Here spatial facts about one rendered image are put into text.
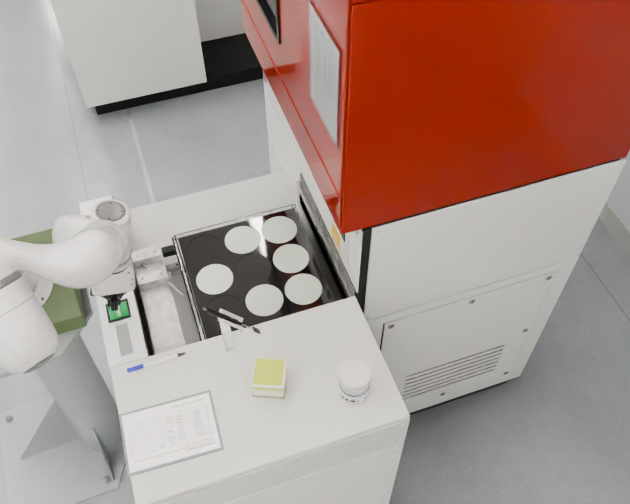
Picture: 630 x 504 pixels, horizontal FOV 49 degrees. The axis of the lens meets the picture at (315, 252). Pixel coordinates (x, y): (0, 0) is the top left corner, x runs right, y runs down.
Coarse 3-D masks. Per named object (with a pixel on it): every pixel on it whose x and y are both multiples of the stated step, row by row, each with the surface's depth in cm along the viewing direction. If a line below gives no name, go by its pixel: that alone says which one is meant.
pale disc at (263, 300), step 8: (256, 288) 186; (264, 288) 186; (272, 288) 186; (248, 296) 184; (256, 296) 184; (264, 296) 184; (272, 296) 184; (280, 296) 184; (248, 304) 182; (256, 304) 182; (264, 304) 182; (272, 304) 182; (280, 304) 182; (256, 312) 181; (264, 312) 181; (272, 312) 181
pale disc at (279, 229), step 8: (280, 216) 201; (264, 224) 199; (272, 224) 199; (280, 224) 199; (288, 224) 199; (264, 232) 197; (272, 232) 197; (280, 232) 197; (288, 232) 197; (272, 240) 195; (280, 240) 195; (288, 240) 195
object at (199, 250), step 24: (264, 216) 201; (288, 216) 201; (192, 240) 196; (216, 240) 196; (264, 240) 195; (192, 264) 190; (240, 264) 190; (264, 264) 190; (312, 264) 190; (192, 288) 186; (240, 288) 186; (240, 312) 181; (288, 312) 181
